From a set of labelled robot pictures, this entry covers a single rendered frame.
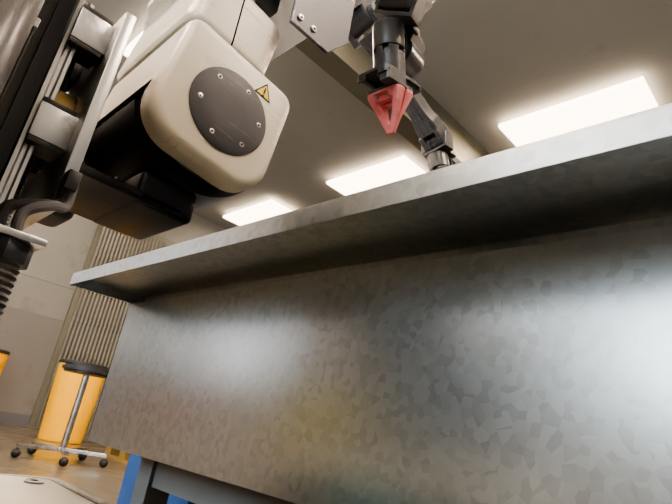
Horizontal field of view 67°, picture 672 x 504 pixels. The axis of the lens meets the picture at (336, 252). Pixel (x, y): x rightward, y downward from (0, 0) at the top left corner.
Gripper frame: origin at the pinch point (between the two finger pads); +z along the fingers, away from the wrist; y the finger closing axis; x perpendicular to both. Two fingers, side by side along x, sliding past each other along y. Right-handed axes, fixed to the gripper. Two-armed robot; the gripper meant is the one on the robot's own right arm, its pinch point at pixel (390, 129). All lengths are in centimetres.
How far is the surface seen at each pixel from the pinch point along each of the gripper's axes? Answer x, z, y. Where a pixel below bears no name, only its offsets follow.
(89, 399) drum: -463, 81, -143
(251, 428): -23, 50, 10
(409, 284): 6.8, 27.9, 5.8
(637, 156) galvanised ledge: 38.5, 19.7, 14.6
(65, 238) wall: -660, -112, -174
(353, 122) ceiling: -266, -194, -302
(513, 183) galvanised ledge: 26.7, 19.6, 14.7
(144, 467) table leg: -71, 64, 3
